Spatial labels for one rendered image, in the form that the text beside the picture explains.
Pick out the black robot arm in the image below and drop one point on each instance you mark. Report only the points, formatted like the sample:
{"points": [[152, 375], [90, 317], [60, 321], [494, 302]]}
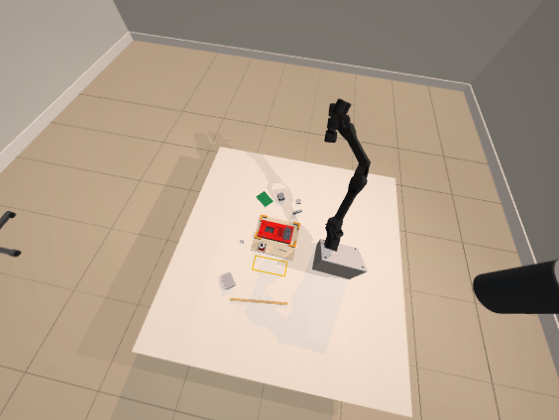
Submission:
{"points": [[341, 122]]}

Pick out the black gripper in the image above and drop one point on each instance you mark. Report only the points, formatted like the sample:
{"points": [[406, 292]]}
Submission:
{"points": [[329, 138]]}

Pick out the green flat square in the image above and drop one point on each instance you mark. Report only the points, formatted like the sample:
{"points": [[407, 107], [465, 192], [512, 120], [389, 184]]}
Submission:
{"points": [[265, 199]]}

